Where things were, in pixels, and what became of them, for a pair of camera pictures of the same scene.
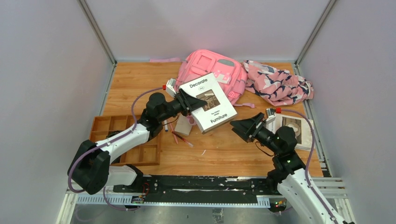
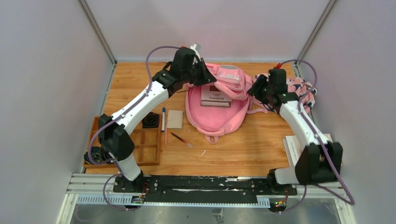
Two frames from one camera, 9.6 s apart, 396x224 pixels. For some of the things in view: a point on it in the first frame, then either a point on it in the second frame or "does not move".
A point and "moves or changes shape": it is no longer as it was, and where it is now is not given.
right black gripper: [245, 127] -> [256, 90]
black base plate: [200, 188] does not move
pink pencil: [173, 130] -> [166, 135]
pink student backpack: [229, 73] moves or changes shape
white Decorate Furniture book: [219, 108] moves or changes shape
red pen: [182, 138] does not move
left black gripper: [184, 102] -> [202, 73]
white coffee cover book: [300, 126] moves or changes shape
